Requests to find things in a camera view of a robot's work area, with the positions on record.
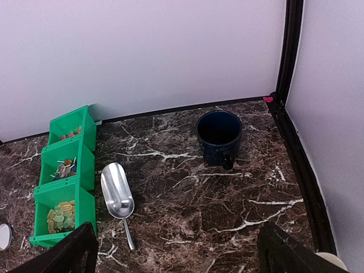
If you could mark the lollipop candies pile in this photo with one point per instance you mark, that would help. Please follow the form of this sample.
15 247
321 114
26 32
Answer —
65 169

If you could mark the white round lid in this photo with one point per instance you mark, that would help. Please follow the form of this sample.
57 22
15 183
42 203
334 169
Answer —
6 236

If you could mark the red-orange gummy candies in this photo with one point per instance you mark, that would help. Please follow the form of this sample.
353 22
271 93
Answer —
72 134

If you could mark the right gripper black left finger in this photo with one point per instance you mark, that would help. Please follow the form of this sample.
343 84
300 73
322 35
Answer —
77 252

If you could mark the green three-compartment candy bin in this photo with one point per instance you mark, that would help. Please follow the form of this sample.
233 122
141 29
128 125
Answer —
63 199

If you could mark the dark blue mug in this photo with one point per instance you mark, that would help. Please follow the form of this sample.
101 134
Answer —
219 135

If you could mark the yellow-green gummy candies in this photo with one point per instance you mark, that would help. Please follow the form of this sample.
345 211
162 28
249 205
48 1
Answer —
61 218

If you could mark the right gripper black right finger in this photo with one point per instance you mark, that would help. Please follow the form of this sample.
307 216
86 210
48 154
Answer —
280 252

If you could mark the silver metal scoop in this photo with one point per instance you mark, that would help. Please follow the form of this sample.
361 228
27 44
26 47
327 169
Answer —
118 197

